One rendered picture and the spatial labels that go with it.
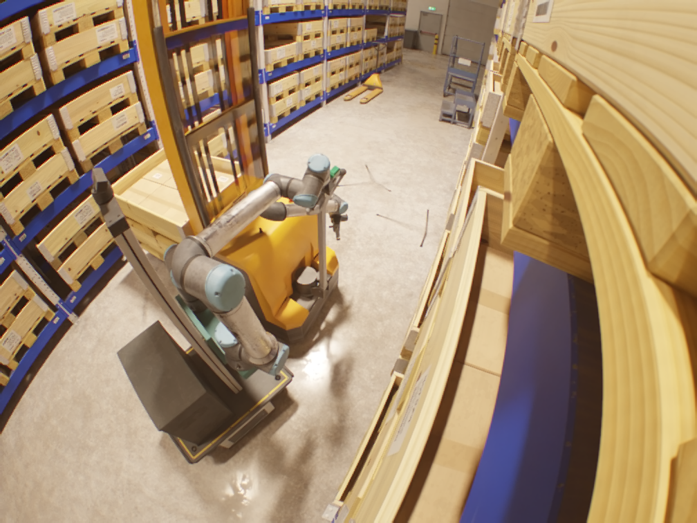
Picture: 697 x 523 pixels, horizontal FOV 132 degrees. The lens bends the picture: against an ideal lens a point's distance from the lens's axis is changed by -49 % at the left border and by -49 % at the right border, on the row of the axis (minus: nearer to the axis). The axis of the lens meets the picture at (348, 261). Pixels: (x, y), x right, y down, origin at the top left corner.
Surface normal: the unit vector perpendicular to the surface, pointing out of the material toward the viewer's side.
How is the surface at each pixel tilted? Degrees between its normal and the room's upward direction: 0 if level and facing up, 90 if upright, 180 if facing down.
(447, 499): 0
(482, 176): 90
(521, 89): 90
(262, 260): 68
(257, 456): 0
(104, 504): 0
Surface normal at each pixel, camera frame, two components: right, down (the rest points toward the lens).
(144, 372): 0.05, -0.65
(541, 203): -0.42, 0.67
